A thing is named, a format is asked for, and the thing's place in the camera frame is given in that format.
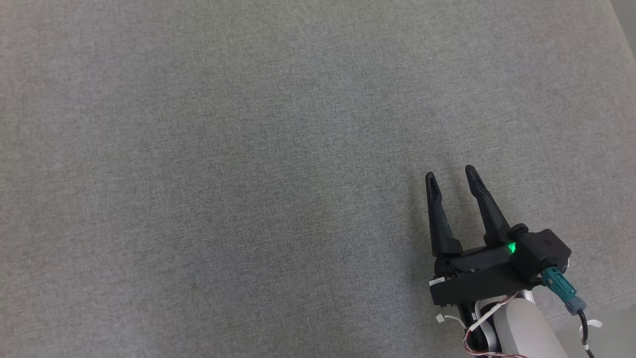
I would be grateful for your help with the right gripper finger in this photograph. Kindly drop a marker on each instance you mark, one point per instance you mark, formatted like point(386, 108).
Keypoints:
point(441, 228)
point(492, 214)

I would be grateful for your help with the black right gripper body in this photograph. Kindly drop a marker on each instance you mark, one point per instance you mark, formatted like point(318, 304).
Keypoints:
point(472, 278)

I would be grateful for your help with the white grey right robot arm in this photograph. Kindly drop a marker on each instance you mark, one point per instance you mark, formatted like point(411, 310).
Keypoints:
point(526, 333)

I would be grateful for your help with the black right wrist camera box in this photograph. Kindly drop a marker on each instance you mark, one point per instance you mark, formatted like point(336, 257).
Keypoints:
point(544, 251)

